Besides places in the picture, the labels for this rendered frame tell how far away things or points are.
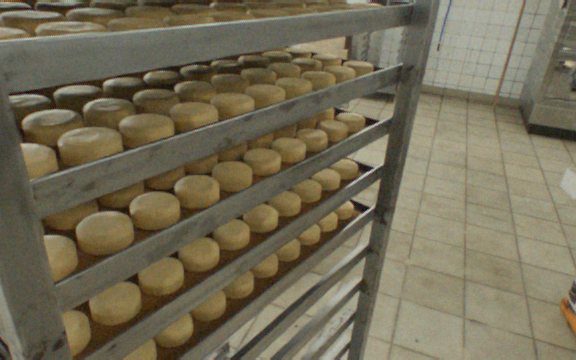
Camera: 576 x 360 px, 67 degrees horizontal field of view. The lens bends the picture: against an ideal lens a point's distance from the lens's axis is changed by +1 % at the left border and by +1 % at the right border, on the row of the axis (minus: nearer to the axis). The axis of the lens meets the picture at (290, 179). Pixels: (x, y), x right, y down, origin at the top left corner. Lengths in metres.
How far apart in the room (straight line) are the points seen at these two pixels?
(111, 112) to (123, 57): 0.13
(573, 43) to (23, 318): 4.74
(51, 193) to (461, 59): 5.63
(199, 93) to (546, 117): 4.63
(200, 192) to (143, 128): 0.11
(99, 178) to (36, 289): 0.09
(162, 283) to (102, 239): 0.11
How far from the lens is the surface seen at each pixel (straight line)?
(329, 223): 0.78
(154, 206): 0.47
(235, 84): 0.57
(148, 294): 0.53
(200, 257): 0.54
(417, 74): 0.73
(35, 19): 0.42
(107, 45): 0.34
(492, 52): 5.83
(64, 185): 0.35
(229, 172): 0.53
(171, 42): 0.37
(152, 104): 0.49
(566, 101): 4.91
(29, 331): 0.36
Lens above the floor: 1.48
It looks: 28 degrees down
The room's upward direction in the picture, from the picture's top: 4 degrees clockwise
